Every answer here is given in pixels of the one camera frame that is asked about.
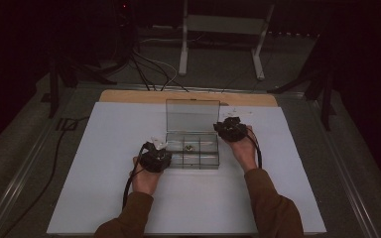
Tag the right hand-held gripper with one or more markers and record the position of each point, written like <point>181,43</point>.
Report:
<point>231,130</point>

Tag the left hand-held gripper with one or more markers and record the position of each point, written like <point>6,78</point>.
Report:
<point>153,160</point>

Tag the clear plastic compartment box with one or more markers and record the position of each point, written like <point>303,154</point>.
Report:
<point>191,119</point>

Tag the person's left hand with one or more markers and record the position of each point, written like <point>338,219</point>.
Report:
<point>145,181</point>

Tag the person's right hand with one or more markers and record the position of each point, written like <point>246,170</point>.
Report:
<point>246,153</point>

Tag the white table mat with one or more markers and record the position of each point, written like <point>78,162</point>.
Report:
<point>89,165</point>

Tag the black tripod stand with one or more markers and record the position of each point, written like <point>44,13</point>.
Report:
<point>53,95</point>
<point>326,105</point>

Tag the dark equipment rack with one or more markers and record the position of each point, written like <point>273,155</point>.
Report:
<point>119,33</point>

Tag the white metal stand frame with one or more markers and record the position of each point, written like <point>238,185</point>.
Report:
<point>183,49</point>

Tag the metal floor rail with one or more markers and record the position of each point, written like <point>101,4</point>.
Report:
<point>29,162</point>
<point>340,165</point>

